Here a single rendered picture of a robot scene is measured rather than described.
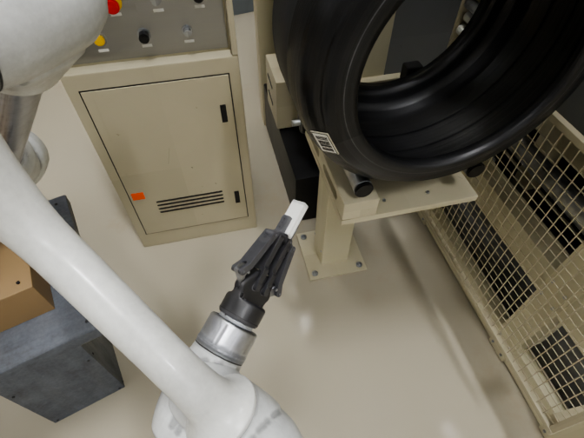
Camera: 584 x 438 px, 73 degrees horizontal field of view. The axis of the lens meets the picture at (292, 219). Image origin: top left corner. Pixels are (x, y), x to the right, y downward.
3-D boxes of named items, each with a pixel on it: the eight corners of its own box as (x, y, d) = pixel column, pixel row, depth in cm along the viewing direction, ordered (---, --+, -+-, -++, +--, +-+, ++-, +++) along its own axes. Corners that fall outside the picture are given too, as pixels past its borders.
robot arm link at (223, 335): (219, 345, 73) (235, 315, 74) (252, 368, 67) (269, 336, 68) (185, 333, 66) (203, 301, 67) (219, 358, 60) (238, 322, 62)
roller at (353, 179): (320, 112, 113) (311, 102, 110) (333, 102, 112) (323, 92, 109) (361, 201, 92) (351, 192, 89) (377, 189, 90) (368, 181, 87)
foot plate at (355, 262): (296, 235, 194) (296, 232, 192) (348, 225, 198) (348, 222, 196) (310, 282, 178) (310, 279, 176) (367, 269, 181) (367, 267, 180)
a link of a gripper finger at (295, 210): (276, 233, 72) (275, 231, 72) (295, 201, 74) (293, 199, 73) (288, 237, 71) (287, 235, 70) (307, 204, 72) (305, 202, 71)
